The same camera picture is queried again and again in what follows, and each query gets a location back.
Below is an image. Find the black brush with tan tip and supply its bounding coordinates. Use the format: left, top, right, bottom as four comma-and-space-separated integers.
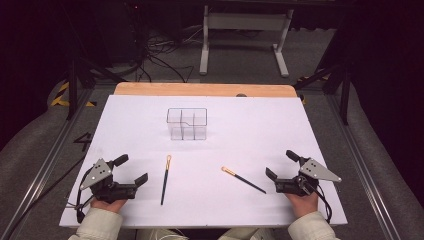
220, 166, 268, 195

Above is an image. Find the person's right hand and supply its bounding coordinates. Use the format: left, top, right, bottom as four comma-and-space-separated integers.
284, 191, 320, 219

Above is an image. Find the thin black floor cable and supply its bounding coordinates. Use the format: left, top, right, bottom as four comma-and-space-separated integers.
4, 156, 86, 239

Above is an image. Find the white metal stand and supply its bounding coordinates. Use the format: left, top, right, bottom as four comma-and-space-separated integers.
199, 4, 295, 78

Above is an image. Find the person's left hand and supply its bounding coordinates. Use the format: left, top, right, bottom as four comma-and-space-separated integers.
90, 197, 128, 214

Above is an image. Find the right hand-held gripper cable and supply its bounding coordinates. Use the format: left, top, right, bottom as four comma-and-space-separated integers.
311, 183, 334, 225

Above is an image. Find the black floor cable bundle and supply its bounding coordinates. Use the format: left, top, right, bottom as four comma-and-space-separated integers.
133, 26, 196, 84

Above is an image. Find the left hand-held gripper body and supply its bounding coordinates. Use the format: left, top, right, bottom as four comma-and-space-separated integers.
79, 158, 139, 205

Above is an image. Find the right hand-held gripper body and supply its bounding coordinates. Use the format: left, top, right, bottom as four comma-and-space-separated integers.
274, 157, 343, 198

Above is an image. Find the hand-held gripper cable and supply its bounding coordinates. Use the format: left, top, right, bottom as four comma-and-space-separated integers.
75, 168, 95, 225
311, 183, 334, 225

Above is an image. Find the white paper sheet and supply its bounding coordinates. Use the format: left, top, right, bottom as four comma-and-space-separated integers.
59, 94, 348, 229

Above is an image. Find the aluminium rail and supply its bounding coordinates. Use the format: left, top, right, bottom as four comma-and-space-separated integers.
0, 87, 96, 240
324, 93, 403, 240

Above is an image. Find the clear plastic organizer box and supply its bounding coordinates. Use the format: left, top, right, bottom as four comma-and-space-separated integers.
166, 107, 208, 141

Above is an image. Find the left hand-held gripper cable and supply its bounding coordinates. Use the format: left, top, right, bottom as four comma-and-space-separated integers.
75, 168, 95, 225

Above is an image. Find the black brush with loop end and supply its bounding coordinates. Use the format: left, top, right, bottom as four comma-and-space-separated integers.
160, 154, 173, 206

